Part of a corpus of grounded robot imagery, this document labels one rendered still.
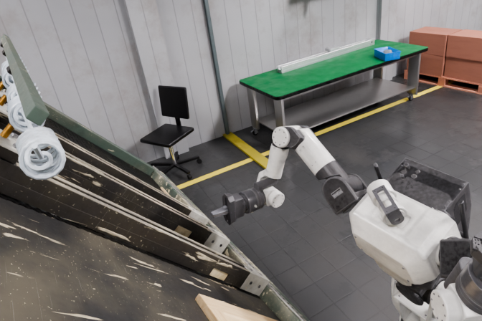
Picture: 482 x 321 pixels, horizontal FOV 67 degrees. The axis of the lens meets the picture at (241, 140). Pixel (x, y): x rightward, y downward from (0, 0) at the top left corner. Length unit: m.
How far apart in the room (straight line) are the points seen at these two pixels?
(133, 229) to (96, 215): 0.12
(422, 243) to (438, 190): 0.17
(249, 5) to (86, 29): 1.85
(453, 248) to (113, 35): 3.63
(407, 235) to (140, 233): 0.74
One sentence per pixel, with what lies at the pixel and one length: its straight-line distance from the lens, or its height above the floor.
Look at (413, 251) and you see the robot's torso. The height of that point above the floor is 1.32.
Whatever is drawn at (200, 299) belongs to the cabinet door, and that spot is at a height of 1.28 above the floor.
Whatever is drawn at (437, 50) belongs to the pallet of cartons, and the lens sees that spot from 5.99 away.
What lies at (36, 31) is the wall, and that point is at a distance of 4.03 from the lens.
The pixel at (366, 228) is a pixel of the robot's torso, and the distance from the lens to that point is 1.16.
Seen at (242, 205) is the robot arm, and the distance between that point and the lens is 1.38.
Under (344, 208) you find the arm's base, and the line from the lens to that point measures 1.23.
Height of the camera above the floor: 2.06
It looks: 27 degrees down
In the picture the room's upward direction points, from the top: 8 degrees counter-clockwise
